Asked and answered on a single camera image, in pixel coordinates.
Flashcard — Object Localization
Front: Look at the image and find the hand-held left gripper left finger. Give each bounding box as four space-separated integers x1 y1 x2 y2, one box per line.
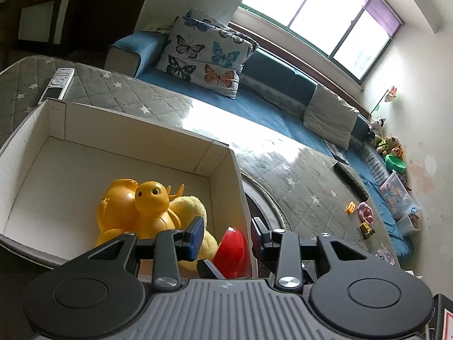
88 217 206 290

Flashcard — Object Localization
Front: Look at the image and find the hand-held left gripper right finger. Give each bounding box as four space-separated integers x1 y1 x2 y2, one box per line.
251 218 369 292

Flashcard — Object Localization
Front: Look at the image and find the red plastic ball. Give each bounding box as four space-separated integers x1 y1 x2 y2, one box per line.
214 227 249 280

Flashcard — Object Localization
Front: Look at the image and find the yellow plush chick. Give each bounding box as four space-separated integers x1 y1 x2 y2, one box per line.
168 184 219 272

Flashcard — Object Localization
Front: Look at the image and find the small yellow plastic duck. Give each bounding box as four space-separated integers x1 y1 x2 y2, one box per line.
134 180 183 240

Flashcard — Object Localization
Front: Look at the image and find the large yellow plastic duck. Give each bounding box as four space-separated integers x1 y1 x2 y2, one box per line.
95 179 139 247

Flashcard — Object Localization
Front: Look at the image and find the cardboard box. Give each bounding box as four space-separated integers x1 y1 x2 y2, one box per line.
0 98 254 279

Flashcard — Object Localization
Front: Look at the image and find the round black induction plate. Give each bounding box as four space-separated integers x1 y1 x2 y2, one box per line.
241 173 288 243

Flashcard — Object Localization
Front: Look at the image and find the black remote control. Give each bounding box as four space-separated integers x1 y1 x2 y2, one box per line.
334 162 369 202

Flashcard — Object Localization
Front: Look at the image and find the pink toy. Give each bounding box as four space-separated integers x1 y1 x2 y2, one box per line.
357 202 374 224

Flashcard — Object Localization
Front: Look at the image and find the blue patterned cloth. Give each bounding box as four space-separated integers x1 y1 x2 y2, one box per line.
324 138 351 165

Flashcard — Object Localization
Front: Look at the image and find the pale purple toy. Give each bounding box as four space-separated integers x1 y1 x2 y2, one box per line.
376 248 396 265

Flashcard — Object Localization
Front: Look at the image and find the blue sofa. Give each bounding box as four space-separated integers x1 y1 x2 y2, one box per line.
105 30 414 260

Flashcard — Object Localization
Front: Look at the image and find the grey sofa cushion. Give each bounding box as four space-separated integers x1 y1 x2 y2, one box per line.
304 83 360 151

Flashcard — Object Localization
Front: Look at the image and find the clear plastic toy box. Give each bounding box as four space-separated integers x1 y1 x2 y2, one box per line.
379 171 422 220

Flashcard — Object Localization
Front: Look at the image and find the small clear plastic box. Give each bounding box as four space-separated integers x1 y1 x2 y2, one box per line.
398 212 422 236

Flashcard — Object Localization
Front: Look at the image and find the green plastic bowl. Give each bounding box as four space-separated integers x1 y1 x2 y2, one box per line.
385 154 408 173

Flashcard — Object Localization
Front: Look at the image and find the pile of stuffed toys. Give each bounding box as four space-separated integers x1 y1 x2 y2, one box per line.
371 134 406 158

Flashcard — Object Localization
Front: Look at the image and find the large butterfly print pillow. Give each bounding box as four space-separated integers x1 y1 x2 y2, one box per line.
156 16 255 99

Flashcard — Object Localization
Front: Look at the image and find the orange fox toy on stick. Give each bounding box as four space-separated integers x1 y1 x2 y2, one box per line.
373 86 397 114

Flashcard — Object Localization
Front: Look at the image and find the dark object with red mark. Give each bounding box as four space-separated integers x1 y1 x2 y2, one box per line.
432 293 453 340

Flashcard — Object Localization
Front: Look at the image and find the white remote control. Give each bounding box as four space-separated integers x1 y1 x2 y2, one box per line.
38 67 76 105

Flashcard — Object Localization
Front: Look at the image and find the dark wooden door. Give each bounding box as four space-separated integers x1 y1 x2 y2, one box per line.
64 0 157 54

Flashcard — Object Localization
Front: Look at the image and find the green framed window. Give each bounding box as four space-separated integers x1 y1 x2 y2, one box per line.
239 0 404 84

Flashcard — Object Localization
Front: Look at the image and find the purple curtain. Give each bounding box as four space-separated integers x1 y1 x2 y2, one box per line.
340 0 403 38

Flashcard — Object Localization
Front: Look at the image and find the dark wooden sideboard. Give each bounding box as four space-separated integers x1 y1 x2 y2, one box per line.
0 0 66 47

